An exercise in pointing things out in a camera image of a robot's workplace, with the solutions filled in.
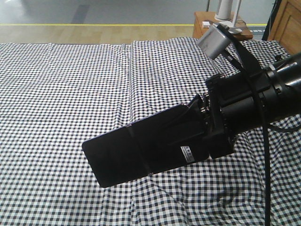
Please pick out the white desk lamp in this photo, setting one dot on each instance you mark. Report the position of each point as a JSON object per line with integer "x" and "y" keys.
{"x": 232, "y": 22}

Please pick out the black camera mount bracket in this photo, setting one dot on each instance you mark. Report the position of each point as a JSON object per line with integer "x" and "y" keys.
{"x": 248, "y": 63}

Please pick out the black smartphone with label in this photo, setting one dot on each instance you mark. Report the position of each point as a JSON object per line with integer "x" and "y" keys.
{"x": 138, "y": 149}

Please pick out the white cylindrical device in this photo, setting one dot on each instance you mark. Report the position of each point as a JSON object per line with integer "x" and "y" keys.
{"x": 223, "y": 11}

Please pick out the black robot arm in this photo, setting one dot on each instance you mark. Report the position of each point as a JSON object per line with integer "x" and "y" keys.
{"x": 285, "y": 76}

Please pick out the wooden nightstand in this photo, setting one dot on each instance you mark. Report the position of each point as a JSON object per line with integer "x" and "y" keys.
{"x": 201, "y": 16}

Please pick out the wooden headboard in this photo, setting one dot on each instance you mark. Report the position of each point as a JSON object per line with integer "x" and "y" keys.
{"x": 286, "y": 29}

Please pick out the black white checkered bedsheet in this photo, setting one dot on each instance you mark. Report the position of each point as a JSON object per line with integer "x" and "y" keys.
{"x": 53, "y": 97}

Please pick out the white charger adapter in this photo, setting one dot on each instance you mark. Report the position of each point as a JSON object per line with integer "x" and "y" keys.
{"x": 205, "y": 24}

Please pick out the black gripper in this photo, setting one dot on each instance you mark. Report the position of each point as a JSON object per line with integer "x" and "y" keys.
{"x": 237, "y": 104}

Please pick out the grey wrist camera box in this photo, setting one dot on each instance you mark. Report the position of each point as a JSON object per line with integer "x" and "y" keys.
{"x": 214, "y": 41}

